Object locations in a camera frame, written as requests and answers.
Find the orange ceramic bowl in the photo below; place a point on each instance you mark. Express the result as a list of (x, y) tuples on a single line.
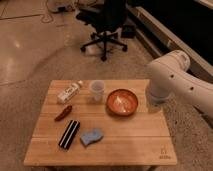
[(122, 102)]

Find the wooden table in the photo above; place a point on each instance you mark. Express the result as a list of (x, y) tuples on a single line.
[(142, 138)]

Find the black office chair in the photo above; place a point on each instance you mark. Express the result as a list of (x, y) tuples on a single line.
[(105, 18)]

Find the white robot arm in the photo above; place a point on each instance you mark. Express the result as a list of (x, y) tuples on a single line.
[(168, 74)]

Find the white plastic bottle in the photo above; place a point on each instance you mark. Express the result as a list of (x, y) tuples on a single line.
[(69, 92)]

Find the black and white eraser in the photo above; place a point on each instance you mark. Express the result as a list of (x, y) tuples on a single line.
[(69, 134)]

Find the translucent plastic cup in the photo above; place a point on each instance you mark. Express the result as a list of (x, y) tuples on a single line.
[(97, 88)]

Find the small black box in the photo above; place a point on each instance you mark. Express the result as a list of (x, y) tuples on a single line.
[(128, 31)]

